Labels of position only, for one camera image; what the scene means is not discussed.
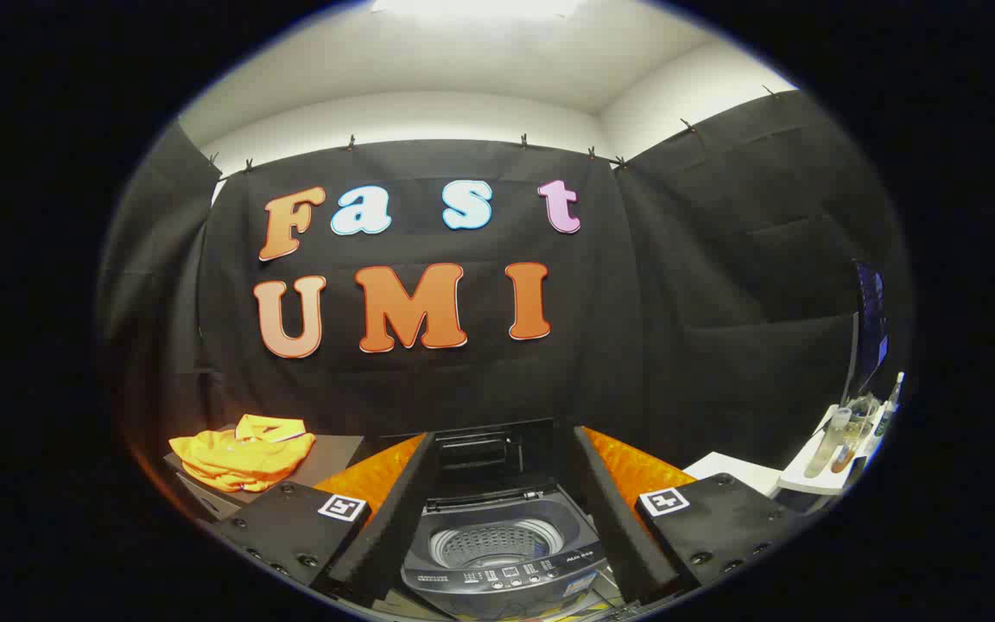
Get orange polo shirt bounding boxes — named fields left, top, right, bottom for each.
left=168, top=414, right=317, bottom=493

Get grey side table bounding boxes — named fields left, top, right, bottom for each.
left=162, top=432, right=366, bottom=524

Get grey washing machine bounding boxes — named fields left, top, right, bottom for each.
left=400, top=482, right=611, bottom=619

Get row of black clips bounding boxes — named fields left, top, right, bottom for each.
left=206, top=85, right=779, bottom=174

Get clear bottle with pale liquid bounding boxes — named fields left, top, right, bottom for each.
left=804, top=408, right=852, bottom=479

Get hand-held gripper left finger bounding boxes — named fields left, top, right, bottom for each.
left=211, top=430, right=440, bottom=610

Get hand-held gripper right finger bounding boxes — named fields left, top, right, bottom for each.
left=568, top=425, right=801, bottom=606

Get slim spray bottle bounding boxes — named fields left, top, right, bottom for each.
left=874, top=371, right=906, bottom=438

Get dark monitor screen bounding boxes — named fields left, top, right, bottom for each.
left=843, top=259, right=892, bottom=407

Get clear bottle with brown liquid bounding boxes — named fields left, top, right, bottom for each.
left=830, top=415, right=874, bottom=474

